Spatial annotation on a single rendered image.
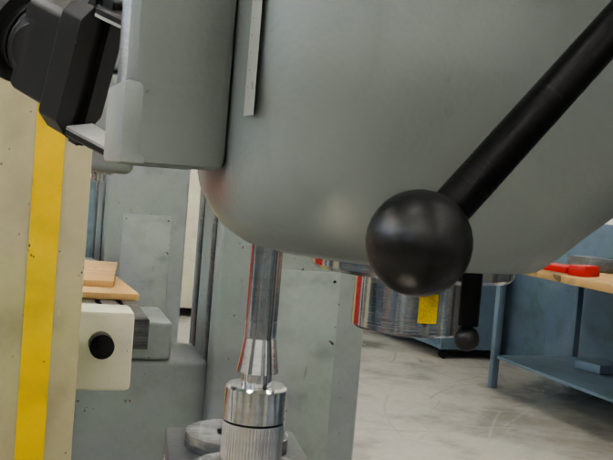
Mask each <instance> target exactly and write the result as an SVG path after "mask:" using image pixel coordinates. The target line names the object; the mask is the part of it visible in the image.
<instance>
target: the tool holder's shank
mask: <svg viewBox="0 0 613 460"><path fill-rule="evenodd" d="M282 261H283V252H280V251H276V250H274V249H270V248H266V247H263V246H257V245H254V244H252V249H251V260H250V272H249V283H248V295H247V306H246V320H245V330H244V341H243V346H242V349H241V353H240V358H239V361H238V365H237V371H239V372H241V373H242V384H243V385H246V386H251V387H269V386H270V385H272V376H273V375H276V374H278V364H277V351H276V329H277V318H278V306H279V295H280V284H281V273H282Z"/></svg>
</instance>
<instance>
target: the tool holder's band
mask: <svg viewBox="0 0 613 460"><path fill-rule="evenodd" d="M286 391H287V388H286V387H285V385H284V384H283V383H281V382H276V381H272V385H270V386H269V387H251V386H246V385H243V384H242V378H238V379H232V380H230V381H229V382H228V383H226V384H225V392H224V395H225V397H226V398H228V399H230V400H232V401H236V402H239V403H250V404H277V403H283V402H284V401H285V400H286Z"/></svg>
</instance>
